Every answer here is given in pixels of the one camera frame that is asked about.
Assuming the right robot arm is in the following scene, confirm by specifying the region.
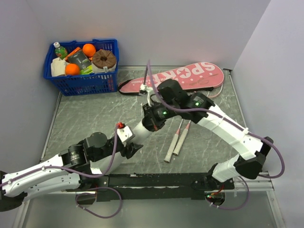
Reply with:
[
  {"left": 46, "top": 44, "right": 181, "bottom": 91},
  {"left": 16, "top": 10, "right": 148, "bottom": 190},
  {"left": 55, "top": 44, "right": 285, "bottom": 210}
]
[{"left": 142, "top": 79, "right": 270, "bottom": 189}]

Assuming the blue plastic basket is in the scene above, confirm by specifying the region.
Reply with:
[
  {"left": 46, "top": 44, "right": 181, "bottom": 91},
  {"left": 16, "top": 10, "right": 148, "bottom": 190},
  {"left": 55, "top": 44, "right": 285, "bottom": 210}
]
[{"left": 43, "top": 38, "right": 119, "bottom": 96}]

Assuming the white cloth bag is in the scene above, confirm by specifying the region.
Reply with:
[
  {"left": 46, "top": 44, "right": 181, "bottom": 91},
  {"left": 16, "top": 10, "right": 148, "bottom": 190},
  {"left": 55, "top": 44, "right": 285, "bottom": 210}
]
[{"left": 50, "top": 57, "right": 69, "bottom": 77}]

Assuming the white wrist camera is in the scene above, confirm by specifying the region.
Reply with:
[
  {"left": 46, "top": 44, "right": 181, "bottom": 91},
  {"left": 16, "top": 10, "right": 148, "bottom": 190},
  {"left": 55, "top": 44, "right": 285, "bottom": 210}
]
[
  {"left": 116, "top": 122, "right": 135, "bottom": 143},
  {"left": 139, "top": 84, "right": 153, "bottom": 107}
]

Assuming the pink racket bag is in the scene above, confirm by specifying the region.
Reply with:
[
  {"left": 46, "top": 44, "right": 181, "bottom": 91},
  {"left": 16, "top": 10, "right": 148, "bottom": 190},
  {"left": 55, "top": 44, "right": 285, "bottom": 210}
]
[{"left": 118, "top": 62, "right": 224, "bottom": 98}]

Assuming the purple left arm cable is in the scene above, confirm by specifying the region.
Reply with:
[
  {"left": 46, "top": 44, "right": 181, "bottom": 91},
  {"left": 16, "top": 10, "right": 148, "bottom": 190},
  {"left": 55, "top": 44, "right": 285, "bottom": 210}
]
[{"left": 0, "top": 127, "right": 124, "bottom": 219}]

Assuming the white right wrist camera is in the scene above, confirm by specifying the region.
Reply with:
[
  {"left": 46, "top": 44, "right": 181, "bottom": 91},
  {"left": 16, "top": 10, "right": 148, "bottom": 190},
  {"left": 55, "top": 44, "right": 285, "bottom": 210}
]
[{"left": 139, "top": 84, "right": 153, "bottom": 107}]

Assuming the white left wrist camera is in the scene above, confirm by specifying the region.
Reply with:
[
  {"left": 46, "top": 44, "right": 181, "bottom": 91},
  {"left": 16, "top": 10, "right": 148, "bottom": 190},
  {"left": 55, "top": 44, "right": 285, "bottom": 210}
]
[{"left": 116, "top": 122, "right": 135, "bottom": 143}]

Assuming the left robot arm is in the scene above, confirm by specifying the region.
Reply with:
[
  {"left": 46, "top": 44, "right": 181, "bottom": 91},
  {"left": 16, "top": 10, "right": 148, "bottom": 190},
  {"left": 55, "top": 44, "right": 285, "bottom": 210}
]
[{"left": 0, "top": 130, "right": 146, "bottom": 211}]

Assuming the orange ball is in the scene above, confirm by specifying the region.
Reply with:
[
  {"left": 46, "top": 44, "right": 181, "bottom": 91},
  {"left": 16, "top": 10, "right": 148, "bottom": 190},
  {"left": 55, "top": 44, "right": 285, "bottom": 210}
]
[
  {"left": 82, "top": 43, "right": 96, "bottom": 57},
  {"left": 65, "top": 63, "right": 80, "bottom": 76}
]

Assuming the dark green carton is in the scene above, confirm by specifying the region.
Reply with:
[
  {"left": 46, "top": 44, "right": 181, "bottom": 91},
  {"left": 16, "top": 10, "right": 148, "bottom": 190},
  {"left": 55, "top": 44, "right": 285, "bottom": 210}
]
[{"left": 67, "top": 50, "right": 93, "bottom": 75}]

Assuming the orange ball upper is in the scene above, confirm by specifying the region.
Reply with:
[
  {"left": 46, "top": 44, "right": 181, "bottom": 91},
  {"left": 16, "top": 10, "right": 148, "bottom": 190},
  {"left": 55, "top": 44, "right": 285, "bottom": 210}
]
[{"left": 82, "top": 43, "right": 96, "bottom": 57}]

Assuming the orange ball lower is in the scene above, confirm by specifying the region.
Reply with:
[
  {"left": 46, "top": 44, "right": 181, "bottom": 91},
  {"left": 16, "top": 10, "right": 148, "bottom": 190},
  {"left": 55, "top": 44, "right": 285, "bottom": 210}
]
[{"left": 65, "top": 63, "right": 80, "bottom": 76}]

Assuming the clear tube lid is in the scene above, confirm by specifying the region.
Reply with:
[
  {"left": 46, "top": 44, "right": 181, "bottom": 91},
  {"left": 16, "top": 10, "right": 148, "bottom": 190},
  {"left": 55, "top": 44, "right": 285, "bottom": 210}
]
[{"left": 200, "top": 129, "right": 213, "bottom": 140}]

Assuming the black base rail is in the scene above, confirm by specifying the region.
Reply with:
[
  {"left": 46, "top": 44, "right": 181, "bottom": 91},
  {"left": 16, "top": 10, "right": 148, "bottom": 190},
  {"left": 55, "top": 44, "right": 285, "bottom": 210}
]
[{"left": 65, "top": 173, "right": 235, "bottom": 202}]

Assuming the white shuttlecock tube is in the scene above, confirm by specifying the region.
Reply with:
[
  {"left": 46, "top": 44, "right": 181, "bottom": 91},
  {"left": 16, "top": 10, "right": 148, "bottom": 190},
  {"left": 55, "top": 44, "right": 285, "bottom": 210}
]
[{"left": 90, "top": 121, "right": 152, "bottom": 175}]

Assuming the green drink bottle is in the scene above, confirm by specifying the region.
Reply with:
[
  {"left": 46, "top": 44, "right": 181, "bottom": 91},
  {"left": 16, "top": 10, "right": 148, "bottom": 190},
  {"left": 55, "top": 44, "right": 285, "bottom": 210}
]
[{"left": 53, "top": 42, "right": 68, "bottom": 60}]

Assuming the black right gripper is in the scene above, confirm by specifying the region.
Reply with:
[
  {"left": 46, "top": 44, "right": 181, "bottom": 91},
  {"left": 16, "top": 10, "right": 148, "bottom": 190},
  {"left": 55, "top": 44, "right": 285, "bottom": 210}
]
[{"left": 140, "top": 101, "right": 178, "bottom": 134}]

